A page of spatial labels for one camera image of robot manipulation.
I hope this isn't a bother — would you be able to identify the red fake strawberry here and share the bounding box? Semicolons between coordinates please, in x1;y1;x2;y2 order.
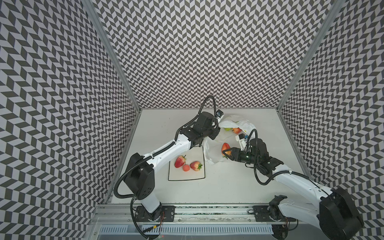
190;161;203;172
175;155;186;168
221;143;231;158

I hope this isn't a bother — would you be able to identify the white plastic bag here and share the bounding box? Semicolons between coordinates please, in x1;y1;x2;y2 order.
202;115;256;165

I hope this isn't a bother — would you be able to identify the small red fake fruit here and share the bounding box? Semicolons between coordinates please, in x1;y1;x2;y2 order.
183;165;190;172

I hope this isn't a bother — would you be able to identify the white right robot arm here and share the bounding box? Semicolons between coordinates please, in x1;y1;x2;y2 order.
222;139;364;240

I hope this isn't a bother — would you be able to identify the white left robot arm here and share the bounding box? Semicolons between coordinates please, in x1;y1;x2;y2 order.
114;110;224;221

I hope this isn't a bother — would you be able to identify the red fake apple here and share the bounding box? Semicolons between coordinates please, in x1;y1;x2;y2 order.
232;128;242;134

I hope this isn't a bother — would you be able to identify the white mat with black border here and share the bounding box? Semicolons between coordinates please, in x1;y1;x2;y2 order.
168;147;206;182

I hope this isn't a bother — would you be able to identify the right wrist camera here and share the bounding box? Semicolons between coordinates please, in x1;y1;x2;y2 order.
236;134;249;152

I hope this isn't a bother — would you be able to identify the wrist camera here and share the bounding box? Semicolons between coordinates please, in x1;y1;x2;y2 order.
236;134;249;152
216;110;224;121

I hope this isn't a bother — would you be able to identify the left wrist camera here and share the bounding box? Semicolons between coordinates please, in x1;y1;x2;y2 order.
216;110;224;121

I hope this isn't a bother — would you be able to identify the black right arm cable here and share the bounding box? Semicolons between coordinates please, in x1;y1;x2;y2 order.
244;128;316;186

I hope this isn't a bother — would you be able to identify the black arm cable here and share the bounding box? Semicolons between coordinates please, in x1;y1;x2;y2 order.
244;128;316;186
113;95;218;240

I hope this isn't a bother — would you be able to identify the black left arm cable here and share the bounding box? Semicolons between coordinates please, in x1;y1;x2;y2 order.
113;95;218;240

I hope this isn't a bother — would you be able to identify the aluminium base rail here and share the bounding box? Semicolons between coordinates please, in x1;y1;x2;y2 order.
83;202;327;240

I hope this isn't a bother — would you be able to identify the aluminium right corner post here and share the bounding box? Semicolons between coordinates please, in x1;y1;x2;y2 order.
277;0;346;112

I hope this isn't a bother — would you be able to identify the aluminium corner post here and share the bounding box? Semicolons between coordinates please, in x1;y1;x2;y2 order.
82;0;141;112
277;0;346;112

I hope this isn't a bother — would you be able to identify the aluminium left corner post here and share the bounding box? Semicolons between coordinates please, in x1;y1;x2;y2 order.
82;0;141;112

